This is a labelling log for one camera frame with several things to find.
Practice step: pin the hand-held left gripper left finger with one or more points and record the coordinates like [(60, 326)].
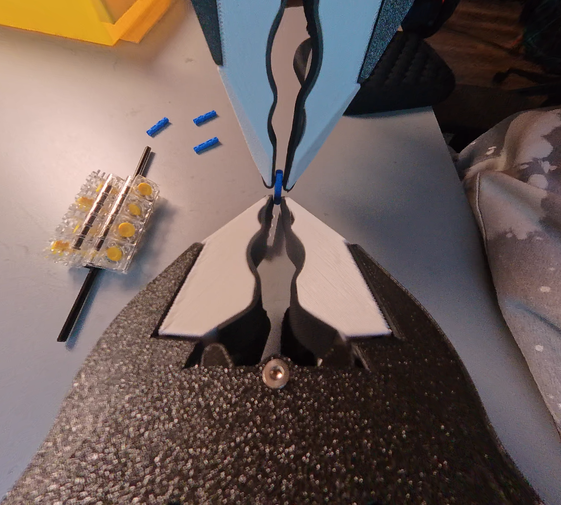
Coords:
[(214, 290)]

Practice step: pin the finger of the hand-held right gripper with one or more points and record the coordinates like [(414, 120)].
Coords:
[(346, 31), (245, 31)]

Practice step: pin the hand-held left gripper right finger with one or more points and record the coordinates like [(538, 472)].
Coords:
[(342, 290)]

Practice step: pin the blue friction pin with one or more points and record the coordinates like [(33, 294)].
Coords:
[(205, 117), (278, 185), (206, 144), (158, 127)]

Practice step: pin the clear engine block model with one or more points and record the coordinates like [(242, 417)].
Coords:
[(127, 231)]

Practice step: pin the black textured pad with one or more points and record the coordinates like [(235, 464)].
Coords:
[(407, 70)]

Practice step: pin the person's body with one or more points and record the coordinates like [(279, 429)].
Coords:
[(517, 206)]

